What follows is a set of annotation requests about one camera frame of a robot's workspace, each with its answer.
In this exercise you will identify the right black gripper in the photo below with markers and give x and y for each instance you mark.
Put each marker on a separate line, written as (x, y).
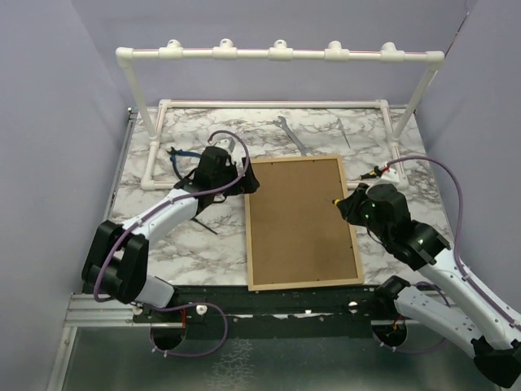
(350, 205)

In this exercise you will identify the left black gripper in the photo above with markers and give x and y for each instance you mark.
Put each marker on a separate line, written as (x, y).
(249, 185)

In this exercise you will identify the wooden picture frame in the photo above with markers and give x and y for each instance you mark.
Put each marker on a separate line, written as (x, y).
(294, 238)

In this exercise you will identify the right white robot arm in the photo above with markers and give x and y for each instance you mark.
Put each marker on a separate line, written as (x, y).
(481, 324)

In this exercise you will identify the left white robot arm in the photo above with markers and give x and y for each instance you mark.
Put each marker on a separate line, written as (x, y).
(116, 266)

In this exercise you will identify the black yellow screwdriver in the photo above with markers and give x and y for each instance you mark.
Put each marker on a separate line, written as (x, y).
(370, 175)

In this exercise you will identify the large grey wrench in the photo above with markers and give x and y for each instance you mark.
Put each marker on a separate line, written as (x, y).
(281, 122)

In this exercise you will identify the white PVC pipe rack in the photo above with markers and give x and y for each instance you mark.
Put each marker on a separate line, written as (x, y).
(278, 52)

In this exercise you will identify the orange handled screwdriver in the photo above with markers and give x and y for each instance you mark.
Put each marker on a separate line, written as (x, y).
(204, 226)

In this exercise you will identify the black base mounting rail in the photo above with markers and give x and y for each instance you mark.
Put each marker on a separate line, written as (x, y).
(210, 312)

